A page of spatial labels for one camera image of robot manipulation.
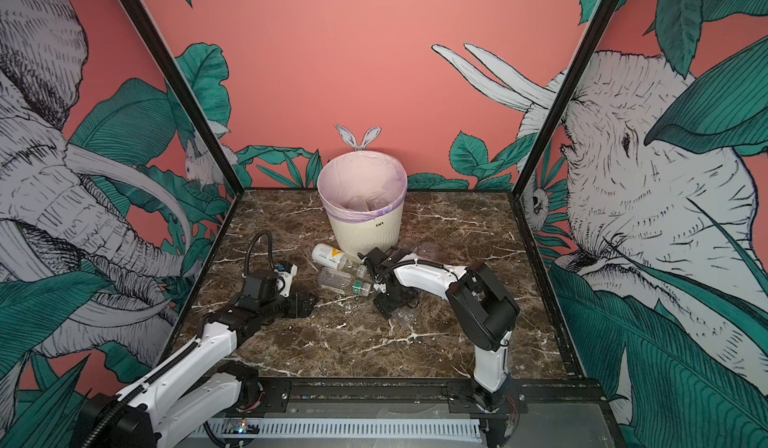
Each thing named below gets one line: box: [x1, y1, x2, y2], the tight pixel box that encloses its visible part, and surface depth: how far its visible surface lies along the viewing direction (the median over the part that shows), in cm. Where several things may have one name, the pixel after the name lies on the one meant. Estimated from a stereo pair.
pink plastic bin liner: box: [317, 150, 408, 222], surface depth 94 cm
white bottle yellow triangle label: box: [312, 243, 367, 278], surface depth 97 cm
